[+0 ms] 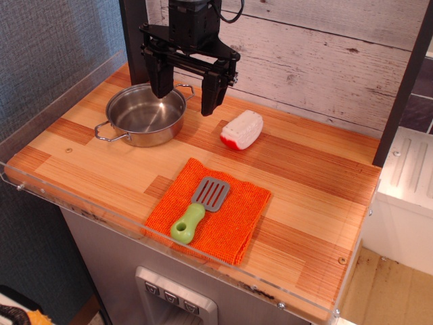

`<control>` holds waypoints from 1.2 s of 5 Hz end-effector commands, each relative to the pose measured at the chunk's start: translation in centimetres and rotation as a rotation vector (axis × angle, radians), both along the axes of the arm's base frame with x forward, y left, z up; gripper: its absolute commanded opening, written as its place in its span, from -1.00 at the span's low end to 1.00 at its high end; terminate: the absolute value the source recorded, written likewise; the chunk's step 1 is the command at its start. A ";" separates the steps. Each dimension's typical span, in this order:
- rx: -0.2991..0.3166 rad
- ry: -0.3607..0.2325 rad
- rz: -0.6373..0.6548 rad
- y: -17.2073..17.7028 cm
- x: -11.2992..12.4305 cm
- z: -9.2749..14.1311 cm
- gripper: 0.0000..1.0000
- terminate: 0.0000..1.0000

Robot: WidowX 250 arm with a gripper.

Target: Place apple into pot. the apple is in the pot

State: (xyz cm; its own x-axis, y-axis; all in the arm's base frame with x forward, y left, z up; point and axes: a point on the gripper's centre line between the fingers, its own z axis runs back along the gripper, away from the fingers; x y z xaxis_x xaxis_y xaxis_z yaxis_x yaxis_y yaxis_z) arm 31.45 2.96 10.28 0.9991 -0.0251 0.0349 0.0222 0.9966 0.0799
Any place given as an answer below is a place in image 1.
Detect silver dispenser panel with buttons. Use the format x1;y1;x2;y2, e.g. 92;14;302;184
135;266;219;324

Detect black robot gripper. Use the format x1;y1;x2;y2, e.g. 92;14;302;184
139;1;241;116

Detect white cabinet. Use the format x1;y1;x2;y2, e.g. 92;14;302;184
361;127;432;274

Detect stainless steel pot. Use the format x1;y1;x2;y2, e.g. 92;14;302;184
94;83;196;148

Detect white red apple slice toy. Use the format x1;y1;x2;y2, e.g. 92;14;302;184
220;110;264;150

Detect grey spatula green handle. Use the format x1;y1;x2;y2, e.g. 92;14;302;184
170;176;231;244

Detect dark left frame post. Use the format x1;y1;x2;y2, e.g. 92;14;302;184
119;0;149;85

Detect dark vertical frame post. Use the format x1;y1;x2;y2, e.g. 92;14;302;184
372;1;432;167

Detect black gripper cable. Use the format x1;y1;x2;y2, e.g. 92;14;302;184
210;0;245;24

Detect clear acrylic table guard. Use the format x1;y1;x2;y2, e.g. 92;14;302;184
6;52;380;324

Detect orange knitted cloth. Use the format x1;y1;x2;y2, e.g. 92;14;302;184
142;157;273;266

